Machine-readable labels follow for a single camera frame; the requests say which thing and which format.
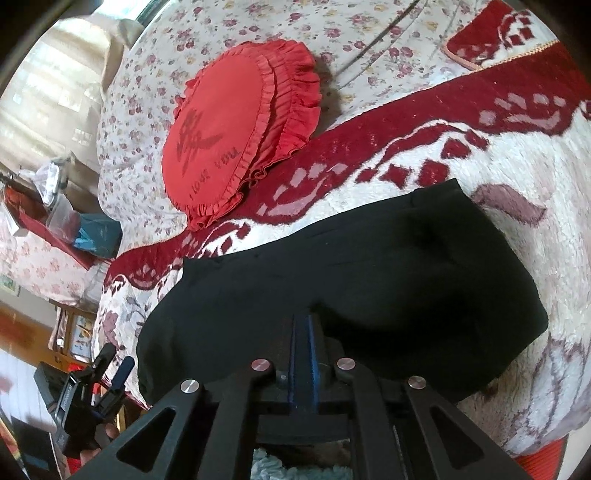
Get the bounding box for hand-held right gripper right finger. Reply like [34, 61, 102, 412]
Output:
[305, 314, 532, 480]

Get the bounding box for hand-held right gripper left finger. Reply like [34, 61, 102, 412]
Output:
[69, 314, 305, 480]

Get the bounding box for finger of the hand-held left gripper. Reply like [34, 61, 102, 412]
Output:
[93, 344, 116, 384]
[111, 355, 136, 394]

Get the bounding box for black pants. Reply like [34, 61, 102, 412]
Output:
[137, 178, 550, 411]

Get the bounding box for person's left hand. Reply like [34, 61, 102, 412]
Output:
[79, 421, 122, 468]

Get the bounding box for wooden stool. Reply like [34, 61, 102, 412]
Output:
[48, 300, 100, 361]

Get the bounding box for floral cover with red edge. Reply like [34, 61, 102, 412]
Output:
[0, 185, 112, 305]

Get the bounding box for blue bag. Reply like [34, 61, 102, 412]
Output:
[76, 215, 123, 259]

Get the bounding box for plastic bag with red contents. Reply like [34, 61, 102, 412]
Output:
[46, 196, 83, 241]

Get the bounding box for clear plastic bag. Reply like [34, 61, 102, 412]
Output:
[34, 157, 75, 204]

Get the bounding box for red round ruffled pillow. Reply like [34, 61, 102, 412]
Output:
[161, 39, 322, 232]

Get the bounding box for red floor mat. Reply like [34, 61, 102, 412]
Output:
[512, 438, 573, 480]

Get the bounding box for floral bed quilt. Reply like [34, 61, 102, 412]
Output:
[95, 0, 504, 241]

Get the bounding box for beige curtain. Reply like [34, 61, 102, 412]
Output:
[0, 18, 144, 213]

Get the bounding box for red and white patterned blanket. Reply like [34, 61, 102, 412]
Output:
[90, 0, 591, 457]

